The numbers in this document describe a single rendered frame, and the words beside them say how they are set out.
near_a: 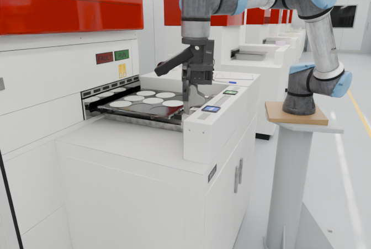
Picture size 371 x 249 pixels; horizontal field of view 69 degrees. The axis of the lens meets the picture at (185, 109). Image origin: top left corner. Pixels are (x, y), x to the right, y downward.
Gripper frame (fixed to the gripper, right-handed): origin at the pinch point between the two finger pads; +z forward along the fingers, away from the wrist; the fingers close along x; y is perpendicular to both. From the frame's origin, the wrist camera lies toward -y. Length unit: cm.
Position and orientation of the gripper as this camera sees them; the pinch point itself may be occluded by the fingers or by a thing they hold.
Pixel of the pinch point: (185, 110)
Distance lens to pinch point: 77.5
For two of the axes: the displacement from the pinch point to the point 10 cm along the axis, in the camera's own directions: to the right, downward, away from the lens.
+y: 9.9, 0.6, -0.9
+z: -0.2, 9.4, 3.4
